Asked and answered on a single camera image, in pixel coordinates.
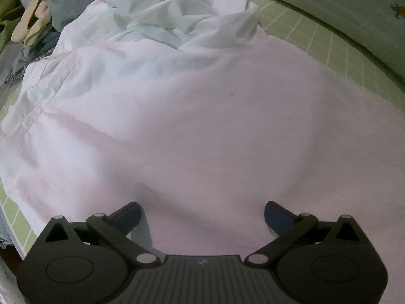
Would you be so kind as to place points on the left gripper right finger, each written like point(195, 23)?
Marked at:
point(305, 240)

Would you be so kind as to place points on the green cloth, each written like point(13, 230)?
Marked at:
point(11, 13)

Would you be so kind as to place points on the light blue carrot-print sheet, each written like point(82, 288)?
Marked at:
point(378, 25)

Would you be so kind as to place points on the white garment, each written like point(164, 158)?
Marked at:
point(189, 108)

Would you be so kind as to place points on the grey-blue patterned cloth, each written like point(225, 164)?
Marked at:
point(16, 57)

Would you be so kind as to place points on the green grid cutting mat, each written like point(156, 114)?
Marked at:
point(321, 42)

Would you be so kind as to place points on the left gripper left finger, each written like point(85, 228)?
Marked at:
point(101, 239)

